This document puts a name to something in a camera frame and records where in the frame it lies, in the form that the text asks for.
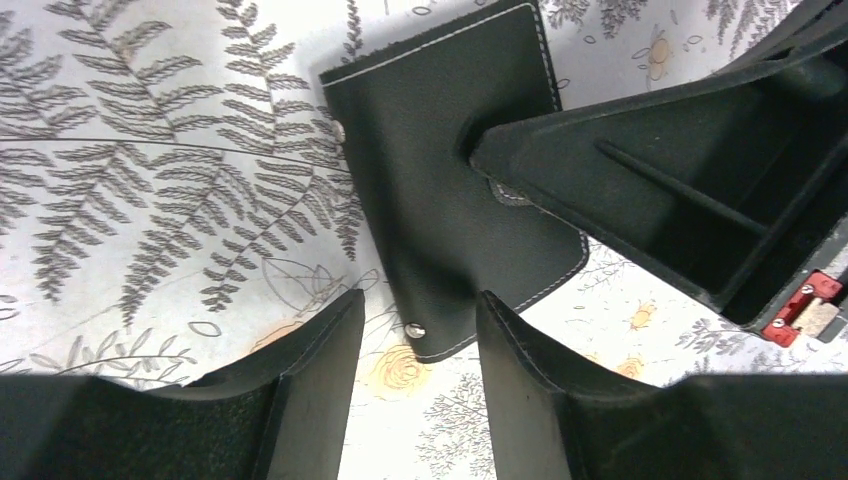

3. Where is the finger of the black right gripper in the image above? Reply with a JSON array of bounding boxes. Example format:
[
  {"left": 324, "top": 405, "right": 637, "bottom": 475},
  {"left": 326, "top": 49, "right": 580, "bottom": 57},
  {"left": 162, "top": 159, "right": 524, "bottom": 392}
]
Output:
[{"left": 471, "top": 1, "right": 847, "bottom": 328}]

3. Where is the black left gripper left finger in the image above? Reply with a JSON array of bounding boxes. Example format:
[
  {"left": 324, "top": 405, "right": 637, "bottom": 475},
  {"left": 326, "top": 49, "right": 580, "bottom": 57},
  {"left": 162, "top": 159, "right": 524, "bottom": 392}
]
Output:
[{"left": 1, "top": 289, "right": 365, "bottom": 479}]

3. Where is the black blue card holder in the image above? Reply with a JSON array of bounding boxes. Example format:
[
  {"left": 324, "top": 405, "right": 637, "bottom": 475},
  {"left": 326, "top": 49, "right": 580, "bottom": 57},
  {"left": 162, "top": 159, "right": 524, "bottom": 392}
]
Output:
[{"left": 320, "top": 1, "right": 589, "bottom": 364}]

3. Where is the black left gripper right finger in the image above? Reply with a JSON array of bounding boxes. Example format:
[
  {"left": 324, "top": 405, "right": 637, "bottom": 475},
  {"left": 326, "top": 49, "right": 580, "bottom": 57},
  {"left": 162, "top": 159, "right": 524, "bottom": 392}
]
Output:
[{"left": 476, "top": 291, "right": 847, "bottom": 479}]

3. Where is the floral patterned table mat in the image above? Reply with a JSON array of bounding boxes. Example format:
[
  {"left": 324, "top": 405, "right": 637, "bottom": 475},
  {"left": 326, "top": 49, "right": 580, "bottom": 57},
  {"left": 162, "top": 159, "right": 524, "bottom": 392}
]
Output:
[{"left": 1, "top": 1, "right": 847, "bottom": 479}]

